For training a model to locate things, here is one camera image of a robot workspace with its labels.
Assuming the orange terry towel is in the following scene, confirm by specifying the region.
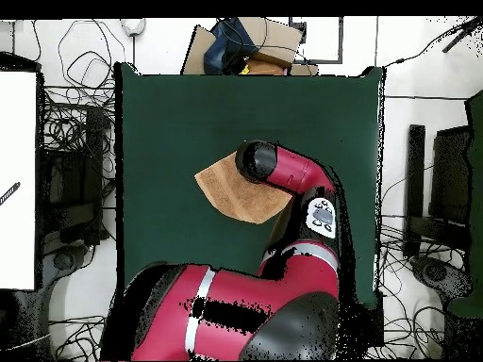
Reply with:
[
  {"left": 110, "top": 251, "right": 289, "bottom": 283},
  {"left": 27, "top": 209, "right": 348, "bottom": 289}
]
[{"left": 193, "top": 152, "right": 294, "bottom": 225}]

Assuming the orange brown cloth item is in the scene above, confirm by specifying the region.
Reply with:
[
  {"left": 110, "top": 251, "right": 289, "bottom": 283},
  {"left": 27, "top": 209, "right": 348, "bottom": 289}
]
[{"left": 244, "top": 58, "right": 288, "bottom": 76}]

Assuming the flat cardboard sheet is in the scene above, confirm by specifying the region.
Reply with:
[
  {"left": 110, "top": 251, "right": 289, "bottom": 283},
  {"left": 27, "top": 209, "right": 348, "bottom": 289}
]
[{"left": 180, "top": 25, "right": 218, "bottom": 75}]

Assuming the dark green table cloth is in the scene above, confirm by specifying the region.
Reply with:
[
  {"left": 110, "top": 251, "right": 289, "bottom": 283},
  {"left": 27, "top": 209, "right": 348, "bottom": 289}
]
[{"left": 114, "top": 61, "right": 386, "bottom": 310}]

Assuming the blue bag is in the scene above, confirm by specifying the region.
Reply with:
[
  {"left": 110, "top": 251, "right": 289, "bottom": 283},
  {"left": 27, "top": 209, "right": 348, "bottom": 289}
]
[{"left": 203, "top": 17, "right": 258, "bottom": 75}]

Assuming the large cardboard box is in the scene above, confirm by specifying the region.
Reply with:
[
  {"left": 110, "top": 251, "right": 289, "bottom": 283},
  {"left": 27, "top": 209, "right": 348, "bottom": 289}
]
[{"left": 237, "top": 16, "right": 305, "bottom": 69}]

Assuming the black equipment rack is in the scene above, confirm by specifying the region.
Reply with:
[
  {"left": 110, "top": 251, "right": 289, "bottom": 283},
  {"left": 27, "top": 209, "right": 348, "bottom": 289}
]
[{"left": 37, "top": 105, "right": 114, "bottom": 246}]

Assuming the black upright bar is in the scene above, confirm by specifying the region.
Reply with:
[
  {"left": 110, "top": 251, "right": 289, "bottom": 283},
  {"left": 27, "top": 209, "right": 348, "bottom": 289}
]
[{"left": 402, "top": 123, "right": 426, "bottom": 258}]

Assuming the dark stand foot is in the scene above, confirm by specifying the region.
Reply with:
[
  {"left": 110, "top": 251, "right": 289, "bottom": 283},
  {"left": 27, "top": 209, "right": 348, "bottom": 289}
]
[
  {"left": 409, "top": 255, "right": 474, "bottom": 301},
  {"left": 43, "top": 244, "right": 92, "bottom": 274}
]

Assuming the white rounded object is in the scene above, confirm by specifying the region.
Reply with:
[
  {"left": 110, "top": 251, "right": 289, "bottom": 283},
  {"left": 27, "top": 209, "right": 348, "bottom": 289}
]
[{"left": 120, "top": 17, "right": 147, "bottom": 38}]

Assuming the black panel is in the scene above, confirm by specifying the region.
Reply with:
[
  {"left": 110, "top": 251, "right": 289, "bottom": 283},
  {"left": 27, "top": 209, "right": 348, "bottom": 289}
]
[{"left": 428, "top": 125, "right": 473, "bottom": 227}]

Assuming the white board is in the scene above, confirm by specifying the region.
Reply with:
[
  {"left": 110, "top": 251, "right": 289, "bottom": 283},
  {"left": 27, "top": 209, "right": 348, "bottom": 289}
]
[{"left": 0, "top": 71, "right": 39, "bottom": 291}]

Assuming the striped black rod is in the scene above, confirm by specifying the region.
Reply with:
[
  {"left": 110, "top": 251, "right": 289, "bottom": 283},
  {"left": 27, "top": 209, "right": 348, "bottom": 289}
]
[{"left": 0, "top": 181, "right": 22, "bottom": 206}]

